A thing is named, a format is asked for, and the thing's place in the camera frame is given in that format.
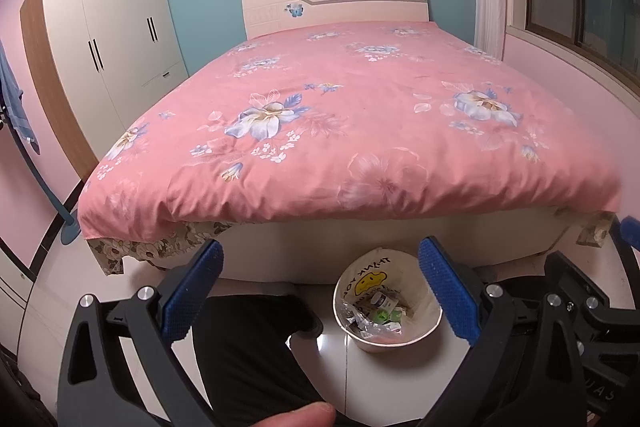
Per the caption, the blue floor stand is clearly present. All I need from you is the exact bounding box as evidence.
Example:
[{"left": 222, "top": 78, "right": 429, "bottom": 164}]
[{"left": 7, "top": 122, "right": 82, "bottom": 246}]

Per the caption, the brown floral bed sheet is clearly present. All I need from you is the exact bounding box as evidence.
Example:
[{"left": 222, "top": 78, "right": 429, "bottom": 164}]
[{"left": 87, "top": 219, "right": 231, "bottom": 278}]

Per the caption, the person's left leg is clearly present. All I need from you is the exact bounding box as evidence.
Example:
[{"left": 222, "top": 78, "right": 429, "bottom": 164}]
[{"left": 192, "top": 294, "right": 326, "bottom": 413}]

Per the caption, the person's left hand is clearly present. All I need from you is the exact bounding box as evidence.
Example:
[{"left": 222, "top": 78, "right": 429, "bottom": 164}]
[{"left": 252, "top": 402, "right": 337, "bottom": 427}]

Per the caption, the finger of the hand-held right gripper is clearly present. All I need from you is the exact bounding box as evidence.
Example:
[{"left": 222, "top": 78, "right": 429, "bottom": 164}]
[
  {"left": 619, "top": 216, "right": 640, "bottom": 253},
  {"left": 544, "top": 252, "right": 608, "bottom": 310}
]

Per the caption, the white bed headboard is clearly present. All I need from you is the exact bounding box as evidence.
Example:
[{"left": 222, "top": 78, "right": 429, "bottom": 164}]
[{"left": 241, "top": 0, "right": 430, "bottom": 40}]

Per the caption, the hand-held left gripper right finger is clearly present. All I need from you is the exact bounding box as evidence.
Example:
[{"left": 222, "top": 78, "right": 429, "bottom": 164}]
[{"left": 417, "top": 236, "right": 587, "bottom": 427}]

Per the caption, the pink floral blanket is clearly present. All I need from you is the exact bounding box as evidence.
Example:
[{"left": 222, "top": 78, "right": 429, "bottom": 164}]
[{"left": 77, "top": 21, "right": 623, "bottom": 240}]

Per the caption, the blue hanging cloth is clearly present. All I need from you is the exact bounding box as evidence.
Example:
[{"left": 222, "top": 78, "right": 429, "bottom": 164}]
[{"left": 0, "top": 42, "right": 41, "bottom": 156}]

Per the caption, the white bin with yellow face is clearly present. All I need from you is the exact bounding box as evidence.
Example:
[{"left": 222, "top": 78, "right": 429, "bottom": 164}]
[{"left": 332, "top": 247, "right": 444, "bottom": 354}]

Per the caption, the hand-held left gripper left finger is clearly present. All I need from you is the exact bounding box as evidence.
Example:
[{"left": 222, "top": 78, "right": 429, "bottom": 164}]
[{"left": 56, "top": 238, "right": 224, "bottom": 427}]

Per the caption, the person's left shoe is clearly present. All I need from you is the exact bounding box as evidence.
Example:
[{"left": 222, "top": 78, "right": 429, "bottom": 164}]
[{"left": 294, "top": 307, "right": 324, "bottom": 339}]

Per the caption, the white bed base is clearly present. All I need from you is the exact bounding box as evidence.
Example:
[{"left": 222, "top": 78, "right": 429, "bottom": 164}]
[{"left": 150, "top": 202, "right": 596, "bottom": 283}]

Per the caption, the white wardrobe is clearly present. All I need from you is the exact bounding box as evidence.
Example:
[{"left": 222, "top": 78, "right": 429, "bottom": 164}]
[{"left": 20, "top": 0, "right": 190, "bottom": 180}]

